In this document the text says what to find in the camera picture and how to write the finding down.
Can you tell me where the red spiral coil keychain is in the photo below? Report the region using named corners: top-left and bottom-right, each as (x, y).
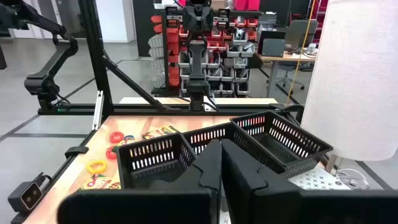
top-left (108, 131), bottom-right (125, 144)
top-left (105, 145), bottom-right (119, 161)

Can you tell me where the red bin storage rack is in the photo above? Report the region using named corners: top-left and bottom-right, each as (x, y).
top-left (148, 0), bottom-right (261, 98)

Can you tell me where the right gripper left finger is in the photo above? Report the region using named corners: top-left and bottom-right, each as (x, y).
top-left (57, 139), bottom-right (223, 224)

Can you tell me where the yellow spiral coil keychain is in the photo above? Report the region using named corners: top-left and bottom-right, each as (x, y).
top-left (86, 159), bottom-right (108, 175)

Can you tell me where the white cylinder bin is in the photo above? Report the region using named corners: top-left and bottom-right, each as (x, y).
top-left (300, 0), bottom-right (398, 162)

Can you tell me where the wooden office desk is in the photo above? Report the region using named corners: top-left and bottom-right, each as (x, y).
top-left (254, 51), bottom-right (318, 98)

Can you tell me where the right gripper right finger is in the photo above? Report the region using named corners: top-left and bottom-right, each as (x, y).
top-left (221, 138), bottom-right (398, 224)

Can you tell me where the grey office chair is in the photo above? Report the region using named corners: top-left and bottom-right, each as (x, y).
top-left (267, 19), bottom-right (320, 91)

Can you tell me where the black frame clamp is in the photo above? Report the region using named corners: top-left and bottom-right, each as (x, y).
top-left (64, 145), bottom-right (90, 159)

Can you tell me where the black table-level camera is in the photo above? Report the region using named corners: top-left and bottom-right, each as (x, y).
top-left (7, 172), bottom-right (53, 222)

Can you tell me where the yellow hanging cable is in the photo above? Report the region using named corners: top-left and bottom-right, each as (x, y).
top-left (285, 0), bottom-right (317, 105)

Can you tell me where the black desk monitor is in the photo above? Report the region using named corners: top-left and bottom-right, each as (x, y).
top-left (257, 29), bottom-right (287, 58)

